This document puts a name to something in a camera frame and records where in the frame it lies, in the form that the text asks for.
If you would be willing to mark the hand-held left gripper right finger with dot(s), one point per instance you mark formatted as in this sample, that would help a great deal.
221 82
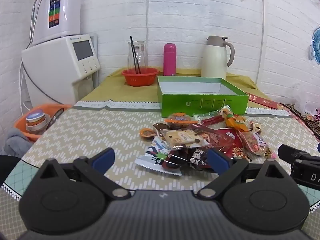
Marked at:
220 161

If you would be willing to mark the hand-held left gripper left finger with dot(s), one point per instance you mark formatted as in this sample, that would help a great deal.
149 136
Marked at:
103 158

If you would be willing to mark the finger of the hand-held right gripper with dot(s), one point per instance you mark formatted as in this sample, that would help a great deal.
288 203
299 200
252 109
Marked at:
287 153

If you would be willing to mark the black and white snack packet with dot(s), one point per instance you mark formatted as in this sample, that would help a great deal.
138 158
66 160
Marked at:
198 156

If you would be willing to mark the red nut packet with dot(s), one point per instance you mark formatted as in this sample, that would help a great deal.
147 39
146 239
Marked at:
236 146

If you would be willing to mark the long dark brown snack packet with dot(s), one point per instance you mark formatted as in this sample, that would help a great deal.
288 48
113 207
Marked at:
215 138

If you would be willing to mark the clear packet of brown snacks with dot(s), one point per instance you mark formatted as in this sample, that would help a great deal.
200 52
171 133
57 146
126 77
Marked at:
257 145

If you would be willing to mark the small brown candy packet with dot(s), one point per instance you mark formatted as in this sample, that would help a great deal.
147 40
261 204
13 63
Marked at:
255 126

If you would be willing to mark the orange candy packet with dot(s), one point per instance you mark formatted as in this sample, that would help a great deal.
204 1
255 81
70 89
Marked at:
233 121

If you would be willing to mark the red sausage stick packet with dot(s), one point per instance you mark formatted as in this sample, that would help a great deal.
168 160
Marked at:
212 119

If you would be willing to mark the chocolate chip cookie packet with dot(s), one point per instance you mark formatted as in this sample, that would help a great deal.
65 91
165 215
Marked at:
181 138

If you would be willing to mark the dark red snack packet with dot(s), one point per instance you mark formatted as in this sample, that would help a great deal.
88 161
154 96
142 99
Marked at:
172 161

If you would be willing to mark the white cartoon snack packet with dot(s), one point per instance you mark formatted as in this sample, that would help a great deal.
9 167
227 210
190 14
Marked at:
153 156

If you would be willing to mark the small orange jelly packet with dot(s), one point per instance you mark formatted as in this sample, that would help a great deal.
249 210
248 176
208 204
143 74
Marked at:
147 133

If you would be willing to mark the round orange-rimmed pastry packet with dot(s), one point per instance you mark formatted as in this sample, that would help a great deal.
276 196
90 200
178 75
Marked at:
178 120

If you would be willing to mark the green cardboard box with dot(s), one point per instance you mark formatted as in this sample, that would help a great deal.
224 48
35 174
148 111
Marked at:
175 102

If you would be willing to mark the beige zigzag tablecloth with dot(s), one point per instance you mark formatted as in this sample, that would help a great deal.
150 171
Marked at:
87 135

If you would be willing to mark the dark patterned cloth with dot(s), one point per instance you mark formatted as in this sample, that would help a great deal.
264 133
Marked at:
300 120

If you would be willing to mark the clear plastic bag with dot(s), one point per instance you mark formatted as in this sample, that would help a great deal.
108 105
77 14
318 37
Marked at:
308 103

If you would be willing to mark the red envelope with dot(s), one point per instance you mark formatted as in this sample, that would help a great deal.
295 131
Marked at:
262 101

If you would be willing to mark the metal pot lid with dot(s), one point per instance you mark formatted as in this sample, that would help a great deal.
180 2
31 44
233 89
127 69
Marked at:
56 116

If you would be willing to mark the olive yellow cloth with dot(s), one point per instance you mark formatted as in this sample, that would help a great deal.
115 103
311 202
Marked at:
112 90

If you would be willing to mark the red plastic basin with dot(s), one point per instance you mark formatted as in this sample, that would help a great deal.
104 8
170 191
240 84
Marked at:
140 78

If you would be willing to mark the orange plastic basin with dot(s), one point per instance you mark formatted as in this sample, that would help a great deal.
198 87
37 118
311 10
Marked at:
21 127

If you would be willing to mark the grey towel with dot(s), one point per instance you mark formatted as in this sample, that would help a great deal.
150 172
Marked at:
15 142

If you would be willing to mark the cream thermal carafe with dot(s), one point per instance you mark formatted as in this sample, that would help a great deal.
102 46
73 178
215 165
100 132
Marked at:
215 60

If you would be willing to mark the white water dispenser with screen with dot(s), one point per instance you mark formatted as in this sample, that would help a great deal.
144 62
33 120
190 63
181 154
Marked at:
50 67

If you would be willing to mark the black stirring stick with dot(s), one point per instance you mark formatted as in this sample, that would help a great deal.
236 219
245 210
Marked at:
136 57
133 52

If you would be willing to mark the glass pitcher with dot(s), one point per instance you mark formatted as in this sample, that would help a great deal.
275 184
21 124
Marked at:
142 55

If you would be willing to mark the pink thermos bottle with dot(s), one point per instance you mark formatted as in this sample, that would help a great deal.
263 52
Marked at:
170 60

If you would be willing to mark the blue round wall decoration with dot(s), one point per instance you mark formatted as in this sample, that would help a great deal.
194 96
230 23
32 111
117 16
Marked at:
316 45

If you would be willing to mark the thin white wall pipe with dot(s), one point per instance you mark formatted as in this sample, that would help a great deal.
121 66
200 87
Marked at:
263 17

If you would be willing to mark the white wall water purifier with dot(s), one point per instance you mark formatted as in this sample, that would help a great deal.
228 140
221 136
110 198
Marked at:
68 10

